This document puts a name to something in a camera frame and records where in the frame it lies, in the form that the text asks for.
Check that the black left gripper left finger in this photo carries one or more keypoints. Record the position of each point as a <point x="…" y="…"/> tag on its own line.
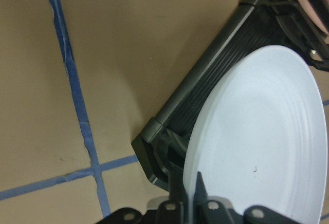
<point x="175" y="209"/>

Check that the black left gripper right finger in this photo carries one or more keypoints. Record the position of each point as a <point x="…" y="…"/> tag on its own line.
<point x="212" y="209"/>

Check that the light blue plate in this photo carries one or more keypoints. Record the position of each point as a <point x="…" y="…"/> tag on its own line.
<point x="260" y="137"/>

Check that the black dish rack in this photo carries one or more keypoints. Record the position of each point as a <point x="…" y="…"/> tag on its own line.
<point x="162" y="144"/>

